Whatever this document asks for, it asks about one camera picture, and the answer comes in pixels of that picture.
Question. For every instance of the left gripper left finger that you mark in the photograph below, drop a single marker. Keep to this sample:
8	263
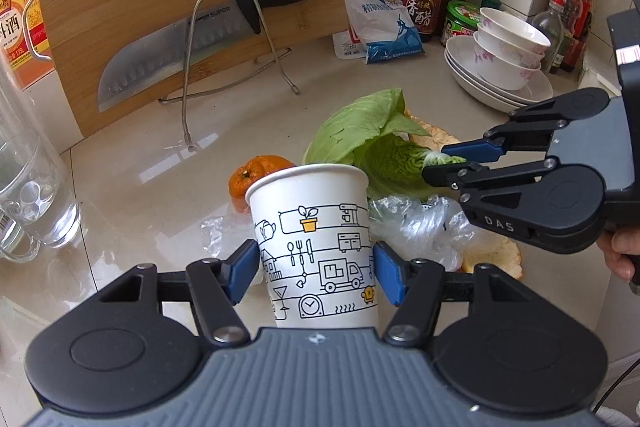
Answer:
216	286

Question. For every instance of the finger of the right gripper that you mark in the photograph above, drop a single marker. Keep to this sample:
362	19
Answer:
530	128
542	203

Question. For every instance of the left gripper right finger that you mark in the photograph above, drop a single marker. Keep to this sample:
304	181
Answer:
414	288

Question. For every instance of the printed white paper cup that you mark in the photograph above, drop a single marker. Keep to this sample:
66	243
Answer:
312	227

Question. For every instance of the person right hand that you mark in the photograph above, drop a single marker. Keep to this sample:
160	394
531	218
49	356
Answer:
618	249

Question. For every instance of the small clear plastic scrap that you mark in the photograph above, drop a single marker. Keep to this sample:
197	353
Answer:
221	235

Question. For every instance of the crumpled clear plastic bag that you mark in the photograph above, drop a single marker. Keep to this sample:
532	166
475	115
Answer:
436	230

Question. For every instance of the lower white floral bowl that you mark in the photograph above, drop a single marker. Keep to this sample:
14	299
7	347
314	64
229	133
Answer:
500	73

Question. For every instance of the white floral bowl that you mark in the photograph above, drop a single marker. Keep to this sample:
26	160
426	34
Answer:
500	73
511	29

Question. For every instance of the white plastic lidded box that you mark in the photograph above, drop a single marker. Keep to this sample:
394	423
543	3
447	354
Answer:
590	78

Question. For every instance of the stacked white plates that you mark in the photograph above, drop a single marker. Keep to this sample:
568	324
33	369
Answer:
459	57

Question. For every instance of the near orange peel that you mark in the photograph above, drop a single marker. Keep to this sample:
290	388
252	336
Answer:
495	250

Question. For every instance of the orange peel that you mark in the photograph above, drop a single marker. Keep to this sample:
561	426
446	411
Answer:
435	138
495	250

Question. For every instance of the far orange peel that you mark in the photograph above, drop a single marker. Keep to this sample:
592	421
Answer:
435	138

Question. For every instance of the top white floral bowl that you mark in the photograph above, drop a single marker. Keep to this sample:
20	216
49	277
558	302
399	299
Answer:
511	29

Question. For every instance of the clear glass bottle red cap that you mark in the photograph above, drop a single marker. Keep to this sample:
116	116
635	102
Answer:
549	22

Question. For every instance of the small orange tangerine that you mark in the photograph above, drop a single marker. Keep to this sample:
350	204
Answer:
245	176

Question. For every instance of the green lidded jar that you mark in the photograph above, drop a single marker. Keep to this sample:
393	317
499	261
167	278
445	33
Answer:
461	19

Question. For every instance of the red label sauce bottle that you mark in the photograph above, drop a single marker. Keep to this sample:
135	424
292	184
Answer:
580	37

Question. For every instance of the green cabbage leaf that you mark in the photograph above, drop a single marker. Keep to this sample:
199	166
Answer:
373	134

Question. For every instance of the blue white salt bag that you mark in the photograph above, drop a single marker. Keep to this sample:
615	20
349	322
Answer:
378	31

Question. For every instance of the clear glass mug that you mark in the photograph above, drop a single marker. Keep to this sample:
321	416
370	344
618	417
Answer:
35	198

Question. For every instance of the yellow cooking wine jug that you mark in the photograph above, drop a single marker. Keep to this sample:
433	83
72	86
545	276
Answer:
15	22

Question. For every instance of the black handled kitchen knife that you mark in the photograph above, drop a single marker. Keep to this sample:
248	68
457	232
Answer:
161	54

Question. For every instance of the metal wire rack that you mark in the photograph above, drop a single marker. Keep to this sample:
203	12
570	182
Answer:
219	61

